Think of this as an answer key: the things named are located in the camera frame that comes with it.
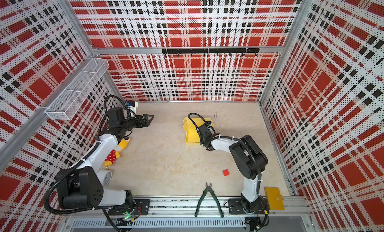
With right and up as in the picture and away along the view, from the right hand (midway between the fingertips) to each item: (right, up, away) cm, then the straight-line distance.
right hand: (209, 137), depth 98 cm
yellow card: (+32, -28, -23) cm, 48 cm away
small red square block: (+9, -19, -12) cm, 24 cm away
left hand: (-35, +14, -12) cm, 40 cm away
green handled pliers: (-1, -25, -18) cm, 31 cm away
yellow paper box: (-11, 0, +4) cm, 12 cm away
